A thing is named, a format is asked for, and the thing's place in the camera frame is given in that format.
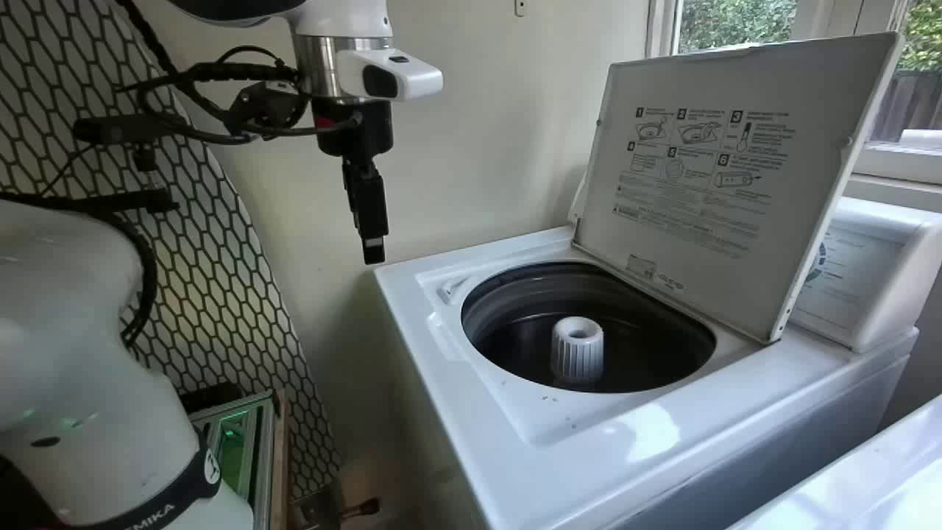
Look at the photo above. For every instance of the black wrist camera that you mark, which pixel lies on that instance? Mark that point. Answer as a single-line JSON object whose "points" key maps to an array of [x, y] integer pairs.
{"points": [[265, 108]]}

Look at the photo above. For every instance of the white wall switch plate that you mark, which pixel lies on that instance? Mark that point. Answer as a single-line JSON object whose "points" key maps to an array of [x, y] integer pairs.
{"points": [[520, 7]]}

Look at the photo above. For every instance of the honeycomb mesh panel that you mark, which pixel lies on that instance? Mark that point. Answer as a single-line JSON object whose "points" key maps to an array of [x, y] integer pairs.
{"points": [[224, 295]]}

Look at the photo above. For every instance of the window with white frame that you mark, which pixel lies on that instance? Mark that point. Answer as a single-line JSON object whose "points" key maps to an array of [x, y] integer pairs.
{"points": [[736, 20]]}

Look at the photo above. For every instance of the dark washer drum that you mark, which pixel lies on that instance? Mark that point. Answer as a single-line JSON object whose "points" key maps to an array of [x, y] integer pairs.
{"points": [[509, 313]]}

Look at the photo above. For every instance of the white open top-load washing machine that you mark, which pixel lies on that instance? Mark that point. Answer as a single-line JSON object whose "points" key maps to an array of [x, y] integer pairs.
{"points": [[607, 460]]}

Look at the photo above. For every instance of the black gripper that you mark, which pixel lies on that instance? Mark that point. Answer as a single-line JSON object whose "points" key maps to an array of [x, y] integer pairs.
{"points": [[353, 129]]}

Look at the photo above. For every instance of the white washer control console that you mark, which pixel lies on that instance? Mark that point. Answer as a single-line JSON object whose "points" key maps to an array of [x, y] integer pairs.
{"points": [[864, 285]]}

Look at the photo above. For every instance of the white washer lid with instructions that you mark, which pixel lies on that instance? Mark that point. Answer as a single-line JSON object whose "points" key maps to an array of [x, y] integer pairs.
{"points": [[736, 197]]}

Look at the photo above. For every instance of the Whirlpool washing machine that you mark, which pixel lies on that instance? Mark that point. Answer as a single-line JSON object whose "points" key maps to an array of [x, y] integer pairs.
{"points": [[864, 490]]}

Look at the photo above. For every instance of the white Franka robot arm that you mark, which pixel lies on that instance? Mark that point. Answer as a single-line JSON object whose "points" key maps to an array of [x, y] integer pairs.
{"points": [[88, 415]]}

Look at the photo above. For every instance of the white washer agitator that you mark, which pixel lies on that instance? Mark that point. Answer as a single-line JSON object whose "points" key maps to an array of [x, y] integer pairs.
{"points": [[577, 351]]}

